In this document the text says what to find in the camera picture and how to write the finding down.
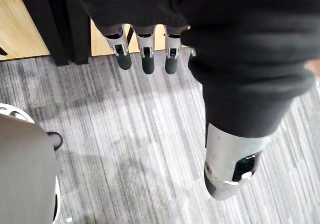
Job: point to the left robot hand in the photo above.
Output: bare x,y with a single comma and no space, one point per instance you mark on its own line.
240,47

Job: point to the white plastic basket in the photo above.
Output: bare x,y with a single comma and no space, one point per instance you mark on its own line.
15,113

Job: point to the dark robot foot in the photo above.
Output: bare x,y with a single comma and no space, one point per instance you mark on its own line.
56,139

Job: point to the light wooden cabinet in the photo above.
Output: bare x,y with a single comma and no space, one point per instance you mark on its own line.
17,27

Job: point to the small white scrap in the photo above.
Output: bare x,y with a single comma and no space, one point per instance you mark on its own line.
69,219

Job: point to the silver robot leg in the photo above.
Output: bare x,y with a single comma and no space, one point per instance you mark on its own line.
23,174

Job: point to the black frame post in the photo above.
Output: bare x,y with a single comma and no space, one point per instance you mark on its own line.
67,29

